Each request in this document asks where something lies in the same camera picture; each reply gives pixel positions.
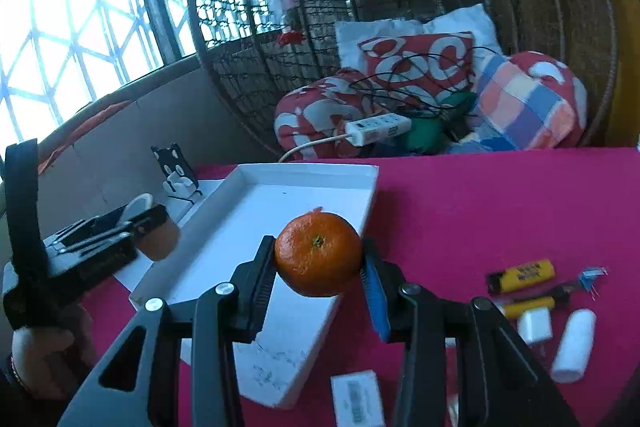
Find white plastic bottle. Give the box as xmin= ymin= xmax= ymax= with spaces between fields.
xmin=549 ymin=308 xmax=598 ymax=384

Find red cushion under blanket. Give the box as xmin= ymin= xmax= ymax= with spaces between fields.
xmin=506 ymin=50 xmax=589 ymax=148

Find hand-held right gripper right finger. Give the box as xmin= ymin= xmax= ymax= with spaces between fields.
xmin=361 ymin=237 xmax=583 ymax=427

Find yellow lighter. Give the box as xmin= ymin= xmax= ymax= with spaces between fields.
xmin=485 ymin=258 xmax=557 ymax=294

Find blue cloth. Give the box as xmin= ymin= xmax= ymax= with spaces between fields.
xmin=444 ymin=131 xmax=517 ymax=156

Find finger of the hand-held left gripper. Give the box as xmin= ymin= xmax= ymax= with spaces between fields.
xmin=55 ymin=205 xmax=169 ymax=258
xmin=52 ymin=207 xmax=128 ymax=242

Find white pillow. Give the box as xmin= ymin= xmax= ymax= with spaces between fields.
xmin=334 ymin=3 xmax=504 ymax=75

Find magenta tablecloth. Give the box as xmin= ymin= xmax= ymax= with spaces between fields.
xmin=80 ymin=147 xmax=640 ymax=427

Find arched lattice window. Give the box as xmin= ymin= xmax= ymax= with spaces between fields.
xmin=0 ymin=0 xmax=212 ymax=144

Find checked pastel blanket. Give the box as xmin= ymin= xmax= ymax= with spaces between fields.
xmin=471 ymin=54 xmax=577 ymax=152

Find orange tangerine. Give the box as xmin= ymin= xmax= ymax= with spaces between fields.
xmin=274 ymin=210 xmax=364 ymax=299

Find person's left hand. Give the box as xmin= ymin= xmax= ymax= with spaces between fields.
xmin=10 ymin=302 xmax=99 ymax=400

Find yellow handled tool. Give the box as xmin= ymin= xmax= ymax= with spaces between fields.
xmin=492 ymin=279 xmax=584 ymax=321

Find white power cable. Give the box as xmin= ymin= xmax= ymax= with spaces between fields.
xmin=277 ymin=132 xmax=354 ymax=164

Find black cables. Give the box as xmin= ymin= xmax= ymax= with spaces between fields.
xmin=344 ymin=46 xmax=507 ymax=120

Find cardboard sheet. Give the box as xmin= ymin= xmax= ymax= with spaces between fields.
xmin=37 ymin=78 xmax=282 ymax=240

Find white power strip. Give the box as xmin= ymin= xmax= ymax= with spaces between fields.
xmin=344 ymin=113 xmax=413 ymax=146

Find white charger plug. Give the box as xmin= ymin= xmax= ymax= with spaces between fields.
xmin=516 ymin=309 xmax=555 ymax=349

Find small blue electronic component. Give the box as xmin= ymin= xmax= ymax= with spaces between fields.
xmin=578 ymin=267 xmax=609 ymax=301

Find orange cloth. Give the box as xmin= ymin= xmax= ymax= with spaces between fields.
xmin=37 ymin=99 xmax=135 ymax=174

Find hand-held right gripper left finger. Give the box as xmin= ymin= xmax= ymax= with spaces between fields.
xmin=57 ymin=234 xmax=277 ymax=427

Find round red patterned cushion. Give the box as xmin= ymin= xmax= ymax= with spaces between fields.
xmin=273 ymin=68 xmax=403 ymax=160

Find large white tray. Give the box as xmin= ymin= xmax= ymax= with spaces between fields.
xmin=128 ymin=163 xmax=380 ymax=409

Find black cat phone holder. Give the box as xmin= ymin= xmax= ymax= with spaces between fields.
xmin=151 ymin=142 xmax=204 ymax=204

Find green cushion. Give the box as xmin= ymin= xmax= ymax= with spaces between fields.
xmin=401 ymin=91 xmax=479 ymax=156

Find beige cup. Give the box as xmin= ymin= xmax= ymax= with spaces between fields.
xmin=120 ymin=193 xmax=181 ymax=262

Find square red patterned cushion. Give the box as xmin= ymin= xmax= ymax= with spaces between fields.
xmin=357 ymin=32 xmax=477 ymax=106

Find white labelled box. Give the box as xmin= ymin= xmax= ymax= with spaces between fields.
xmin=329 ymin=369 xmax=386 ymax=427

